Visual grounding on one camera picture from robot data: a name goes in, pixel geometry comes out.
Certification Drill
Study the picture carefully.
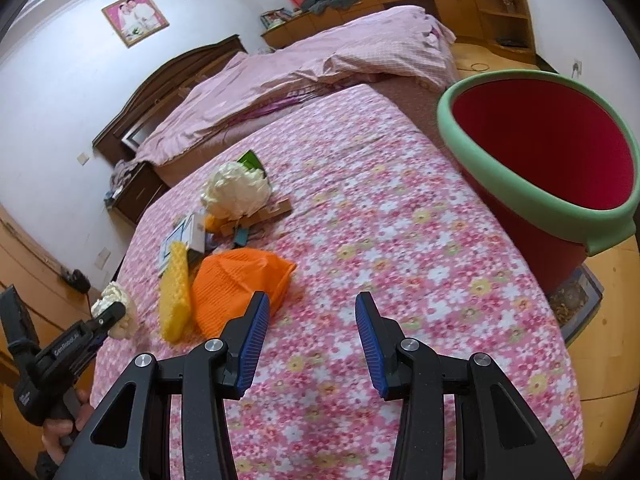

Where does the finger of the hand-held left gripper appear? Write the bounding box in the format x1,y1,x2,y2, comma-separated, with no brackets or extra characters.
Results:
91,302,127,339

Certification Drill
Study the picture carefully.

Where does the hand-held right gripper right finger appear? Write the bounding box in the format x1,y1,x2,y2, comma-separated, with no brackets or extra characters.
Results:
354,291,576,480

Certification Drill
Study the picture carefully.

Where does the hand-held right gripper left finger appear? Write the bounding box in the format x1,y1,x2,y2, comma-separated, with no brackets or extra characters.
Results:
55,290,272,480

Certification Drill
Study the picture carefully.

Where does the small white paper ball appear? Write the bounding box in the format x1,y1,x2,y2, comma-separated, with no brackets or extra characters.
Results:
92,282,139,339

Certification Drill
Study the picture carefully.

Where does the orange mesh bag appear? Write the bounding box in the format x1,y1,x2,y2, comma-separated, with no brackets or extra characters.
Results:
192,248,297,339

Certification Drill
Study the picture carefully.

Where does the notched wooden piece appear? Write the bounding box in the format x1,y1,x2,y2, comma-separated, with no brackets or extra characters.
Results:
220,199,293,236

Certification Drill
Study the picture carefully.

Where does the red bucket with green rim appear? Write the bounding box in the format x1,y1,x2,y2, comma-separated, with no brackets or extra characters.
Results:
436,69,640,296

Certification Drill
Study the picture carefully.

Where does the person's left hand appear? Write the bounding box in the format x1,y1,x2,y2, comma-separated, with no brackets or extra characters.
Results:
41,387,95,465

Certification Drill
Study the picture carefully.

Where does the black power adapter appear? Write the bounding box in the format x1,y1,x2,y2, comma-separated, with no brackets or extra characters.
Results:
60,269,92,294

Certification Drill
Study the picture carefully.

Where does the yellow sponge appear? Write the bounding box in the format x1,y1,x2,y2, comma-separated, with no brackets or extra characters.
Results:
159,241,194,345

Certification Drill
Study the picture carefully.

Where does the white box with blue edge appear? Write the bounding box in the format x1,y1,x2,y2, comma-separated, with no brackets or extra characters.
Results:
160,212,208,278

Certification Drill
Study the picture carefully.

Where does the dark wooden nightstand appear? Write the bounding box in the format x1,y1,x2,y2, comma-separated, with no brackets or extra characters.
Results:
105,160,171,226

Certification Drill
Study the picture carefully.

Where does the pink floral blanket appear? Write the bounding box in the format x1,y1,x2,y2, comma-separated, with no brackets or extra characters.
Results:
90,82,586,480

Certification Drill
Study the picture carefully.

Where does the cloth pile on nightstand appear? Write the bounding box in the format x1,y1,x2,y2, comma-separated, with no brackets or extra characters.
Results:
109,159,139,192

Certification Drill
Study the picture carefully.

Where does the large white crumpled paper ball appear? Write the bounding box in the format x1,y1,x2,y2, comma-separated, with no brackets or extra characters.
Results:
201,161,271,221

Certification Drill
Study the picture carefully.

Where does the patterned floor mat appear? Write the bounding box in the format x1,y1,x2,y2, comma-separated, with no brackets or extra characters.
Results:
547,265,606,343

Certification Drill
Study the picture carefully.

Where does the dark wooden headboard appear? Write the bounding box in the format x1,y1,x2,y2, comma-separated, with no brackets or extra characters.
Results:
92,35,248,161

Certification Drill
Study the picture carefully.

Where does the brown bed mattress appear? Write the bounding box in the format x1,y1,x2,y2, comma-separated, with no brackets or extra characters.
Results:
372,72,453,126

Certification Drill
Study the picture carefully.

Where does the wooden bed pink bedding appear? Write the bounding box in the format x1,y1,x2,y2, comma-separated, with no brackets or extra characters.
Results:
135,5,458,166

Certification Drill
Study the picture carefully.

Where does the row of books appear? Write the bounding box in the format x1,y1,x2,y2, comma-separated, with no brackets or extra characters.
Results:
260,7,302,29

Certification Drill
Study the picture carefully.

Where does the grey clothes pile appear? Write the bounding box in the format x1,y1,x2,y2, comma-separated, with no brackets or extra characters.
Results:
300,0,361,14

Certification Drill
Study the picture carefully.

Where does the wooden corner shelf unit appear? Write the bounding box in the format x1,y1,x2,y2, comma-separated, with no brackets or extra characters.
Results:
467,0,538,66

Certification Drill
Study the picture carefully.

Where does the framed wall photo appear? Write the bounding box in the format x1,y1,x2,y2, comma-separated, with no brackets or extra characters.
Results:
101,0,170,48

